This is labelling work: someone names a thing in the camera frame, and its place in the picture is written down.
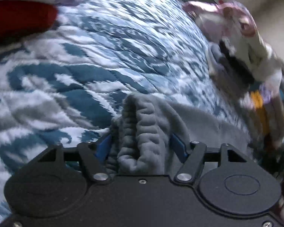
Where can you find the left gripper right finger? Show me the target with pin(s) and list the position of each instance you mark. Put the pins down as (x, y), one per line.
(192, 159)

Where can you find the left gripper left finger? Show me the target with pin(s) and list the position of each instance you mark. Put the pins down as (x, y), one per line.
(92, 157)

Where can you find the grey fleece garment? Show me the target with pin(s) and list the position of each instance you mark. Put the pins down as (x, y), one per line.
(141, 135)

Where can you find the pile of unfolded clothes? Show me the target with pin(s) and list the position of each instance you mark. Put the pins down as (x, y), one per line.
(248, 71)

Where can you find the blue white patterned quilt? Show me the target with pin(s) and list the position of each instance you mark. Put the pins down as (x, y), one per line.
(65, 85)

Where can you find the red folded garment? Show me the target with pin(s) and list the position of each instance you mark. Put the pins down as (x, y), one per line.
(19, 18)

